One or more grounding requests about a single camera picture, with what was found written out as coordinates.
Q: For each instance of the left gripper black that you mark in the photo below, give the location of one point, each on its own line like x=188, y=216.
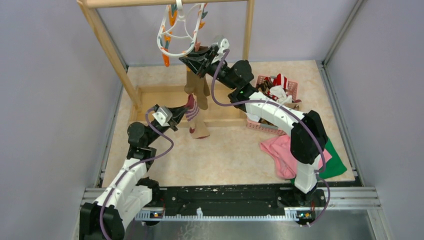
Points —
x=177, y=113

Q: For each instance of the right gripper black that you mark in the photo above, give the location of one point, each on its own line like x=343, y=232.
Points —
x=203, y=62

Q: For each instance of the brown sock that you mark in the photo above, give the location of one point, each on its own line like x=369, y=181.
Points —
x=203, y=100
x=192, y=82

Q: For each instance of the purple striped sock maroon cuff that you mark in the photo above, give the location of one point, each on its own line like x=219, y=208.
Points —
x=197, y=127

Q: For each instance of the white round clip hanger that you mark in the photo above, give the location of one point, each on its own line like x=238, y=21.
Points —
x=179, y=29

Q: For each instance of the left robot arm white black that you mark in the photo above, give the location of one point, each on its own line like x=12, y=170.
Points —
x=110, y=214

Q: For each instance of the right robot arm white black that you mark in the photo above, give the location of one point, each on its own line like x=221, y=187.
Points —
x=308, y=136

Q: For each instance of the red white striped sock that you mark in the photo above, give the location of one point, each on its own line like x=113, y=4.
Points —
x=280, y=80

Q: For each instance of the pink plastic basket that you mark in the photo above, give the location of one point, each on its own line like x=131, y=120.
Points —
x=264, y=84

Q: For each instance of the pink cloth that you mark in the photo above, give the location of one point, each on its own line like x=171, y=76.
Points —
x=277, y=147

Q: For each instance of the wooden clothes rack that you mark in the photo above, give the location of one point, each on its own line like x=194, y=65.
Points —
x=145, y=96

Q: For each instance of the green cloth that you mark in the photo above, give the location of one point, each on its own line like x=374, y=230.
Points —
x=334, y=166

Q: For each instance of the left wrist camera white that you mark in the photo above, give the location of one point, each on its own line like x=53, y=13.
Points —
x=163, y=116

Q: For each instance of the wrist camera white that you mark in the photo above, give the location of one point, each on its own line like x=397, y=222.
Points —
x=220, y=44
x=163, y=116

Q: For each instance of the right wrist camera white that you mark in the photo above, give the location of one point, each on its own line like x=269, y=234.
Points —
x=220, y=44

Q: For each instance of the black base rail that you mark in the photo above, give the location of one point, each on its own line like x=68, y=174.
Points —
x=252, y=202

